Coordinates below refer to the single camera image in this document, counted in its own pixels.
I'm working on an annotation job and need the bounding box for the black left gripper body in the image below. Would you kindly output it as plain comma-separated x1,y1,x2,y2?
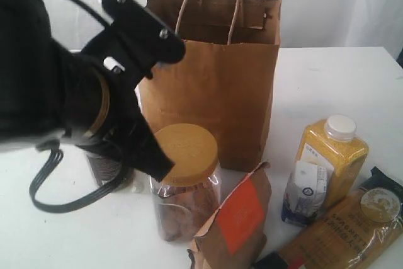
75,26,148,162

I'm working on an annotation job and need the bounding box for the clear jar yellow lid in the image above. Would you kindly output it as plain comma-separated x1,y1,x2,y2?
150,123,221,243

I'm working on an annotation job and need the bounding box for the brown paper shopping bag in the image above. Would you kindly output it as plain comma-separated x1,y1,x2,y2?
139,0,281,172

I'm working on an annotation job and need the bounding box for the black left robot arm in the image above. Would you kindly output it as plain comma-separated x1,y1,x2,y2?
1,0,186,180

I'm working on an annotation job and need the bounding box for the dark can silver lid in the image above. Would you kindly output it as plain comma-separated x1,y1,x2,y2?
85,152,135,192

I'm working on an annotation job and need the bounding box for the brown pouch orange label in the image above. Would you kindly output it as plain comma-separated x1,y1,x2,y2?
188,162,271,268

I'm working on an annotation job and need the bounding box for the small white blue carton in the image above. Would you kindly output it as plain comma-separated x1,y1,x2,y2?
281,160,330,227

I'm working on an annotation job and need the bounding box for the yellow grain bottle white cap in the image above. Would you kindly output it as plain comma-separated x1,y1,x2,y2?
296,114,369,209

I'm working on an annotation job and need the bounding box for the spaghetti packet gold seal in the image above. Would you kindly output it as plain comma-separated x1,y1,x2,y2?
253,166,403,269

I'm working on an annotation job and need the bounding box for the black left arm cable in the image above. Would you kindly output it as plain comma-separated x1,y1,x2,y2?
6,0,136,215

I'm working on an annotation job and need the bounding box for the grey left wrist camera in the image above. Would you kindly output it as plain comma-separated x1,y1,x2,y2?
101,0,186,78

